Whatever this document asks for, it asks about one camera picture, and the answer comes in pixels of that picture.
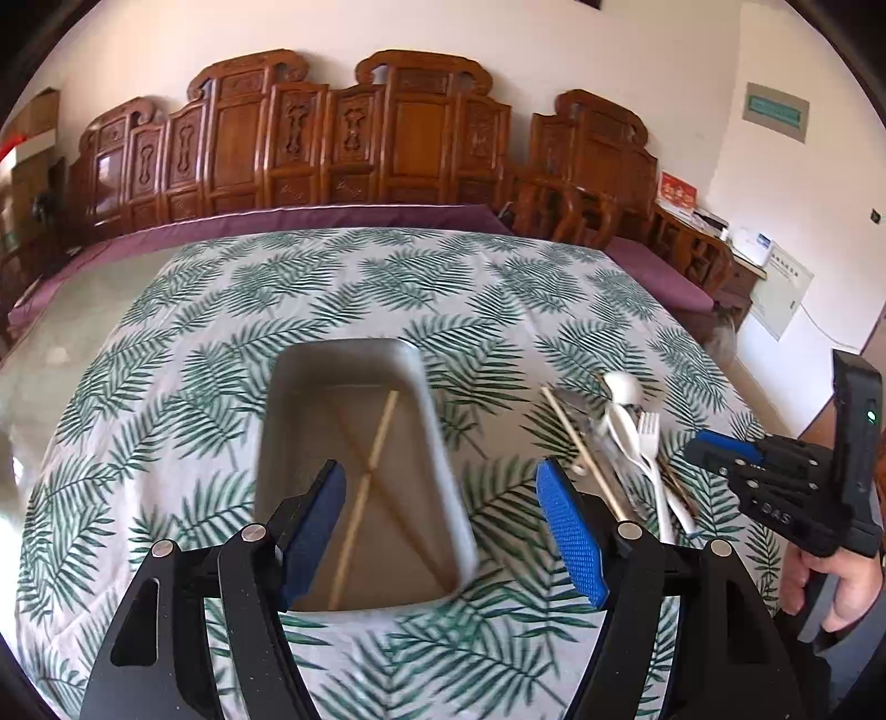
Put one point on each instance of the wooden cabinet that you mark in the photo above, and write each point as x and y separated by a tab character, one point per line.
28	201

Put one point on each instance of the person's right hand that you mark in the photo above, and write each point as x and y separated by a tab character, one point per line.
858	588

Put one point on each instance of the short purple seat cushion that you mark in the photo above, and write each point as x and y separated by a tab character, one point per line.
664	273

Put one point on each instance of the person's dark clothing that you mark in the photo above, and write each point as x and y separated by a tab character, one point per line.
830	678

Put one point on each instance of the short carved wooden bench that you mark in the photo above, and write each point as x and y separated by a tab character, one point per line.
609	152

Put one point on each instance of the white box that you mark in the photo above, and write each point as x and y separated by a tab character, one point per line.
751	246

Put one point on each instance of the wooden side table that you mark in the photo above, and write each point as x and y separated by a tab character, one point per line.
740	277

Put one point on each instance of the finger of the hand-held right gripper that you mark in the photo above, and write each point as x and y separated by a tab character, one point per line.
709	460
727	444

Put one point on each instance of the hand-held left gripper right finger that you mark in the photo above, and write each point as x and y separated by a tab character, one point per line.
571	536

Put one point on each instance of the green wall sign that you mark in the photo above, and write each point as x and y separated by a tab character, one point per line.
776	111

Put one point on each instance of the leaf print tablecloth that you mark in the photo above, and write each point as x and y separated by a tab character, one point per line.
450	291

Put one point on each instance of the light wooden chopstick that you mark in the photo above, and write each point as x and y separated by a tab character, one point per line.
377	443
588	457

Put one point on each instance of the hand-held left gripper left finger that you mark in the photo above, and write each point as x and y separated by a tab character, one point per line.
320	533

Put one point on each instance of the long carved wooden bench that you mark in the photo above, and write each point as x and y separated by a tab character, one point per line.
311	138

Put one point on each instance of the long purple seat cushion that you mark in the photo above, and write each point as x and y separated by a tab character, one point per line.
277	221

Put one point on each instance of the white plastic fork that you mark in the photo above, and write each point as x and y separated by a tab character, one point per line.
654	457

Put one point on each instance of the red box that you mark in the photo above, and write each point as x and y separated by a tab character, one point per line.
677	190

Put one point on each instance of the grey plastic tray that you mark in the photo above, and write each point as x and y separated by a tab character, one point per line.
304	388

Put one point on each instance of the cardboard box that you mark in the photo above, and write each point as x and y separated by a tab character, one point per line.
38	114

